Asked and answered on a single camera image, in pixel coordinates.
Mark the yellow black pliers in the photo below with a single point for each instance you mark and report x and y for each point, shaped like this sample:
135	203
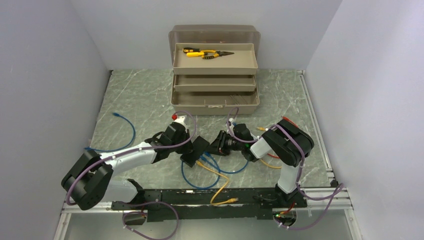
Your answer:
209	54

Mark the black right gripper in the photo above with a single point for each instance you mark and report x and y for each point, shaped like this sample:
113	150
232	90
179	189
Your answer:
218	146

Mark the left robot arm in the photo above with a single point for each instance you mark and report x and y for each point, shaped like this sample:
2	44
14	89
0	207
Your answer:
89	179

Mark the black network switch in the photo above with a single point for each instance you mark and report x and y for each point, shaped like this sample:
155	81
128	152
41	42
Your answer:
199	146

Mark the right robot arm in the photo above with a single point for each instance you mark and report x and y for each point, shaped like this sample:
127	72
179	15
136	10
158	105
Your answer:
291	145

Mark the aluminium frame rail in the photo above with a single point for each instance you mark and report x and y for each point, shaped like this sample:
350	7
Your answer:
137	106

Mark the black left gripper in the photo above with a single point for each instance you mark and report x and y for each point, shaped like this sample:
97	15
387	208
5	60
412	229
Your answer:
187	149

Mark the yellow black screwdriver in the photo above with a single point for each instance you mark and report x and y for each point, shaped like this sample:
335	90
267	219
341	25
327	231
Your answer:
197	50

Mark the blue ethernet cable long loop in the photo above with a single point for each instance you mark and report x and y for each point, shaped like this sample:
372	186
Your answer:
198	178

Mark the beige plastic toolbox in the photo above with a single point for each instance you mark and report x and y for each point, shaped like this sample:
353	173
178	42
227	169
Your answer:
214	69

